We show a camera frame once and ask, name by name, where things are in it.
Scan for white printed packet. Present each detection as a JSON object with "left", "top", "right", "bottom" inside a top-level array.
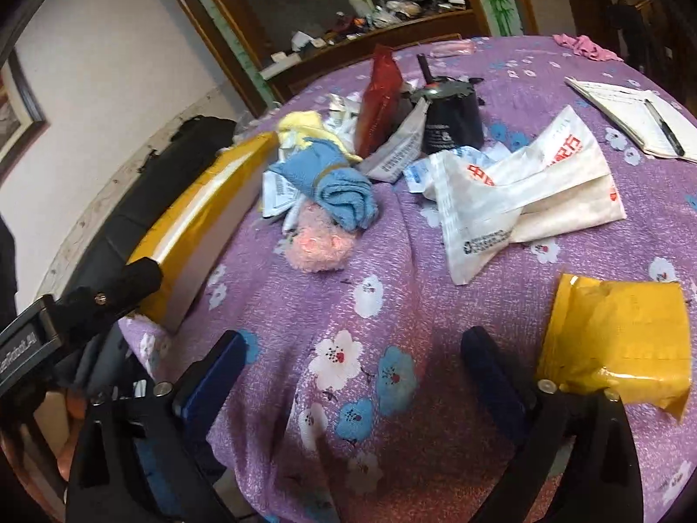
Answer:
[{"left": 364, "top": 101, "right": 428, "bottom": 183}]

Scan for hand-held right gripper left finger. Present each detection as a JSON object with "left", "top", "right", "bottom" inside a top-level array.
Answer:
[{"left": 65, "top": 329, "right": 251, "bottom": 523}]

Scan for blue towel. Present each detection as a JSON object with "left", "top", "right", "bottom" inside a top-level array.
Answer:
[{"left": 268, "top": 138, "right": 379, "bottom": 231}]

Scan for pink mask packet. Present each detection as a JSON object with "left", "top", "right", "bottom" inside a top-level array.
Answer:
[{"left": 430, "top": 39, "right": 474, "bottom": 58}]

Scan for wooden glass cabinet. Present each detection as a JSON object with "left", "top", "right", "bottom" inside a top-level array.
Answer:
[{"left": 152, "top": 0, "right": 524, "bottom": 115}]

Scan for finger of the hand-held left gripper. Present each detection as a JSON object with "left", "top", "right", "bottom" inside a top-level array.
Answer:
[{"left": 54, "top": 258, "right": 165, "bottom": 345}]

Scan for white mailer bag red print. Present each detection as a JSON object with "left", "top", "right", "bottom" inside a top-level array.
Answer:
[{"left": 425, "top": 105, "right": 628, "bottom": 243}]

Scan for yellow mailer bag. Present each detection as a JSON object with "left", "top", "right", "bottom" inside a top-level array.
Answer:
[{"left": 536, "top": 273, "right": 692, "bottom": 423}]

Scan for crumpled white packets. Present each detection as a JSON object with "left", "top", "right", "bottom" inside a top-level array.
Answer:
[{"left": 324, "top": 92, "right": 363, "bottom": 137}]

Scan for red foil packet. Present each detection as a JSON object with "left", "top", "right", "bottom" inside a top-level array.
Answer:
[{"left": 355, "top": 44, "right": 405, "bottom": 158}]

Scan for white notebook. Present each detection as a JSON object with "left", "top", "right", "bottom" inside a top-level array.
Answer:
[{"left": 565, "top": 76, "right": 697, "bottom": 164}]

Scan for black electric motor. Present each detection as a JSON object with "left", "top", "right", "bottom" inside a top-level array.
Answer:
[{"left": 406, "top": 53, "right": 487, "bottom": 156}]

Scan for purple floral tablecloth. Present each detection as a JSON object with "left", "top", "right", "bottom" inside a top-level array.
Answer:
[{"left": 117, "top": 35, "right": 697, "bottom": 523}]

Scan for cluttered wooden shelf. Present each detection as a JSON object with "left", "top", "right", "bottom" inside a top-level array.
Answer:
[{"left": 261, "top": 0, "right": 469, "bottom": 66}]

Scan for white mailer bag recycling symbol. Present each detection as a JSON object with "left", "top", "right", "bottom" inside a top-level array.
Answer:
[{"left": 433, "top": 163, "right": 524, "bottom": 287}]

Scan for blue white tissue pack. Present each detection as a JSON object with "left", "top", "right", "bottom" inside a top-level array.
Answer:
[{"left": 404, "top": 159, "right": 436, "bottom": 193}]

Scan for pink cloth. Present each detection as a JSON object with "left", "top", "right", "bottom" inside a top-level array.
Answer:
[{"left": 552, "top": 34, "right": 624, "bottom": 63}]

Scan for pink plush toy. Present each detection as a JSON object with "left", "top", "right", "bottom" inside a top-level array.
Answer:
[{"left": 283, "top": 199, "right": 355, "bottom": 273}]

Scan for black pen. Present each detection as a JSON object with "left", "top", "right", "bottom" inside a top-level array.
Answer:
[{"left": 645, "top": 99, "right": 686, "bottom": 158}]

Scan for yellow taped cardboard box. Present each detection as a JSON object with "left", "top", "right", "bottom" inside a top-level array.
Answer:
[{"left": 124, "top": 132, "right": 281, "bottom": 334}]

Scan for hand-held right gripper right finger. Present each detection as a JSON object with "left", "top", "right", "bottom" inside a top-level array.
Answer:
[{"left": 460, "top": 326, "right": 644, "bottom": 523}]

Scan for pale yellow cloth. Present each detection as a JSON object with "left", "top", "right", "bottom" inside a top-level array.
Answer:
[{"left": 277, "top": 110, "right": 363, "bottom": 164}]

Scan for dark wooden furniture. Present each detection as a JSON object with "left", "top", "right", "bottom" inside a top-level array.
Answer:
[{"left": 604, "top": 0, "right": 670, "bottom": 66}]

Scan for framed wall picture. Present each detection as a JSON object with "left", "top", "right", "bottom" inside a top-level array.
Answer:
[{"left": 0, "top": 46, "right": 50, "bottom": 186}]

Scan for black sofa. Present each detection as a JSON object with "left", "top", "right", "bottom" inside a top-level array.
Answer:
[{"left": 54, "top": 114, "right": 240, "bottom": 306}]

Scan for white barcode packets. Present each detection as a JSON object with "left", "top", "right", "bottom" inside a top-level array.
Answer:
[{"left": 261, "top": 171, "right": 306, "bottom": 235}]

